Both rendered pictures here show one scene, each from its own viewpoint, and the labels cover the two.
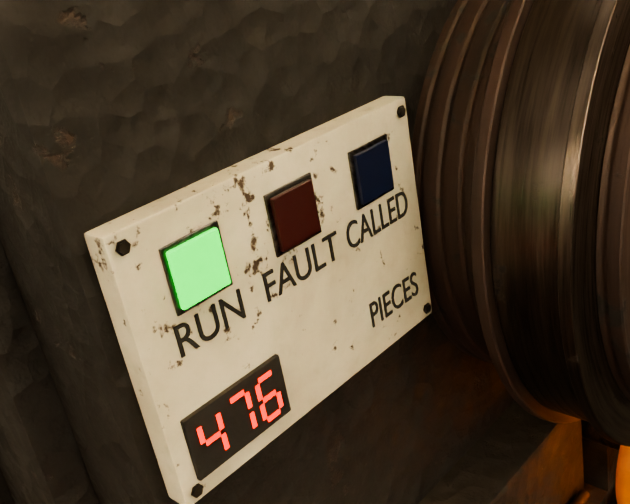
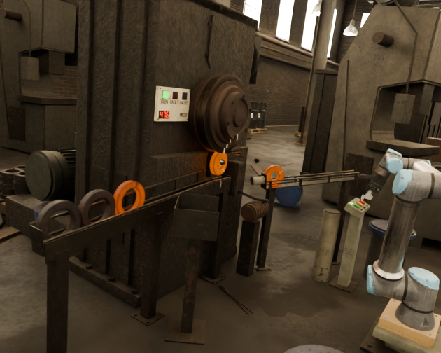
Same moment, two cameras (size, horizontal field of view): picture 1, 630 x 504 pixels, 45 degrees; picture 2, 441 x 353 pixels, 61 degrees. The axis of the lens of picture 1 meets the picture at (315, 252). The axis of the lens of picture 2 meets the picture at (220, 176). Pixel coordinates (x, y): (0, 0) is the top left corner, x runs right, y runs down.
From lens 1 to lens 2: 167 cm
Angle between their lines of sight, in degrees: 17
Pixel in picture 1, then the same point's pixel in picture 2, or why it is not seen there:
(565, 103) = (208, 92)
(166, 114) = (166, 78)
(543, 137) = (205, 96)
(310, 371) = (171, 115)
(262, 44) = (176, 75)
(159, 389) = (158, 105)
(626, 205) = (212, 106)
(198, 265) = (165, 94)
